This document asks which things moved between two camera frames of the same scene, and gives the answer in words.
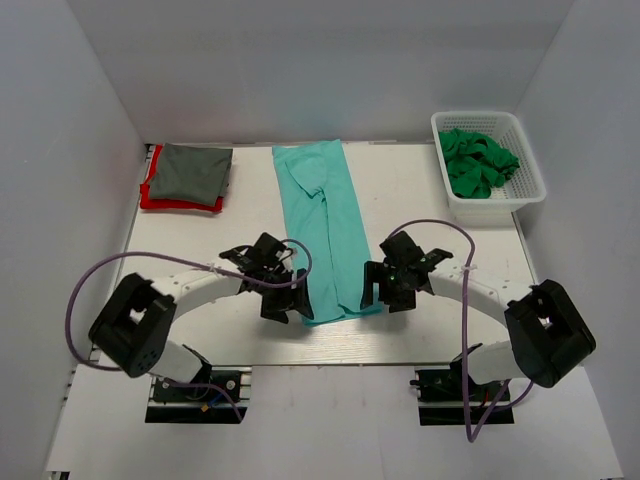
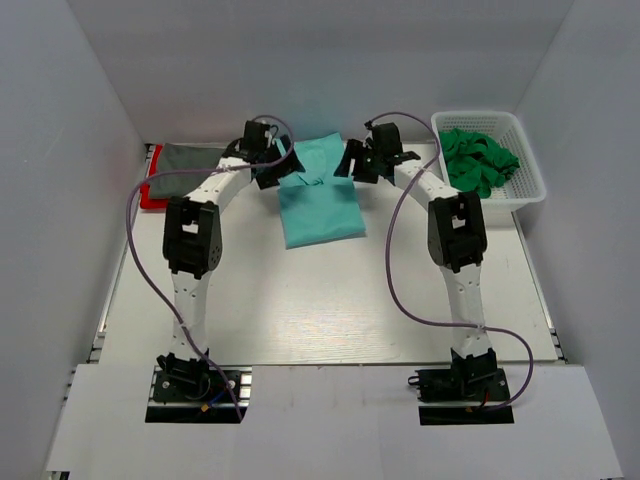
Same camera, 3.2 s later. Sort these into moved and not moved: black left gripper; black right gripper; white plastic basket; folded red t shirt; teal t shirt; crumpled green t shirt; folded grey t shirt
Moved: teal t shirt; black left gripper; black right gripper
Not moved: crumpled green t shirt; folded grey t shirt; folded red t shirt; white plastic basket
